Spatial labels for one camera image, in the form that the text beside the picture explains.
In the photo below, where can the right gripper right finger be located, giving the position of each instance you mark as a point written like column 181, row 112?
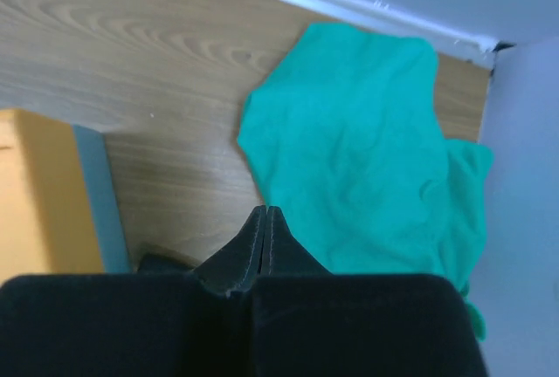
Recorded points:
column 307, row 322

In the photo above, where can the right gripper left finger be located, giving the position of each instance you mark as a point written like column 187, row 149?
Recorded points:
column 162, row 320

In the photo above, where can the yellow and grey drawer box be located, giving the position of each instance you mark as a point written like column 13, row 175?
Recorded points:
column 59, row 213

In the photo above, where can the green cloth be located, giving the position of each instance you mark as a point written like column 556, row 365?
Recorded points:
column 343, row 137

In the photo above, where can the aluminium rail frame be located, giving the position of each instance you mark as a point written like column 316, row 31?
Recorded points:
column 379, row 16

